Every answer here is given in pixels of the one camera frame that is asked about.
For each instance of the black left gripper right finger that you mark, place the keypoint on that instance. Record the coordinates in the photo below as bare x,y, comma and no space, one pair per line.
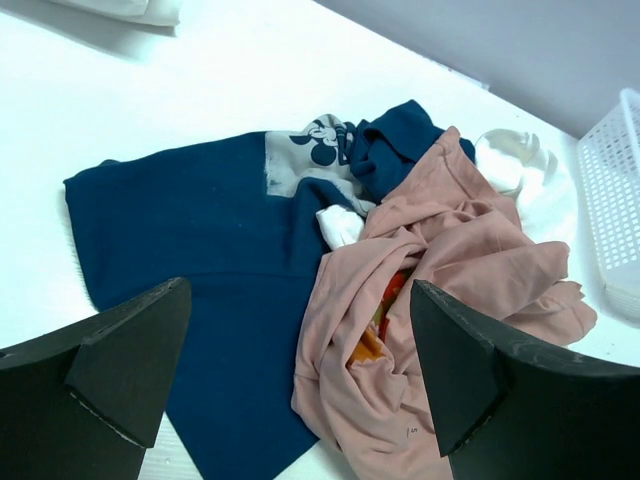
507,405

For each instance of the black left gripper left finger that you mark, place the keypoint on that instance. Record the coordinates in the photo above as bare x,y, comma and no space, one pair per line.
86,401

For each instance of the blue Mickey print t-shirt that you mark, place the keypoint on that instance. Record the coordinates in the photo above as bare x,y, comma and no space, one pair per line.
237,217

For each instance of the folded white t-shirt stack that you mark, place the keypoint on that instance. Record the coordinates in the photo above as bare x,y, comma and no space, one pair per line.
157,16

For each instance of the pink t-shirt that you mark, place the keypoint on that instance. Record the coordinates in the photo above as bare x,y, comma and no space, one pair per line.
358,384

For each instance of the crumpled white t-shirt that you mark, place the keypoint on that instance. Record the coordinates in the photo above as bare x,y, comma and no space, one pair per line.
516,194

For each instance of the white plastic basket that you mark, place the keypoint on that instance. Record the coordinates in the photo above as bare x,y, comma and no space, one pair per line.
608,159

